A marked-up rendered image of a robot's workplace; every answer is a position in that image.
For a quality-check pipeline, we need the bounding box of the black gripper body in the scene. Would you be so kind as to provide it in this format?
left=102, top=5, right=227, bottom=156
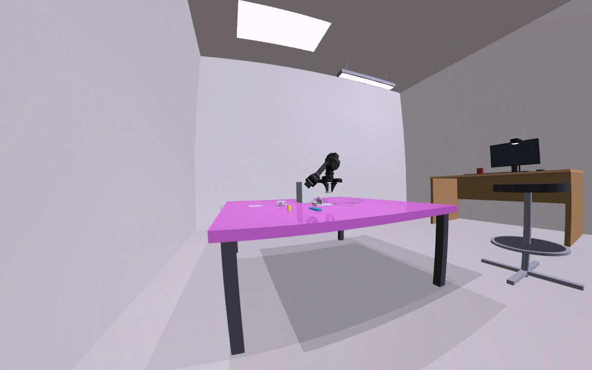
left=318, top=171, right=342, bottom=183

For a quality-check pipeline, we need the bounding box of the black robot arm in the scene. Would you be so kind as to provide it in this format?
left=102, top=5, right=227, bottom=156
left=304, top=152, right=341, bottom=188

